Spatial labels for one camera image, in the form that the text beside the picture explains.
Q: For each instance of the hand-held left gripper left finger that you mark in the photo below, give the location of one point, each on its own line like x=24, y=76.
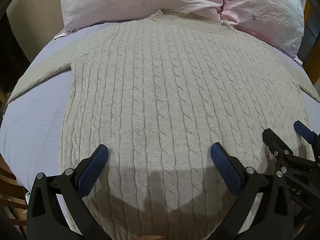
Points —
x=92, y=170

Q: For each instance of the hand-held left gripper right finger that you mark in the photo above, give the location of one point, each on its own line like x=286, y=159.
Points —
x=226, y=167

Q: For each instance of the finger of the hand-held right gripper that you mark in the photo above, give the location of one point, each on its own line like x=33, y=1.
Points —
x=303, y=131
x=272, y=140

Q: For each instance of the lavender bed sheet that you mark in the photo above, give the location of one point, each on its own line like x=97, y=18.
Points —
x=32, y=132

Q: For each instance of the pink floral pillow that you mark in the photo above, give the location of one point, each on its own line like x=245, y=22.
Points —
x=140, y=0
x=267, y=12

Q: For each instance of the wooden bed frame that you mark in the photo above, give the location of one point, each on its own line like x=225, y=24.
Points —
x=11, y=190

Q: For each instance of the wooden post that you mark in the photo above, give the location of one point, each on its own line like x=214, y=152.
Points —
x=308, y=32

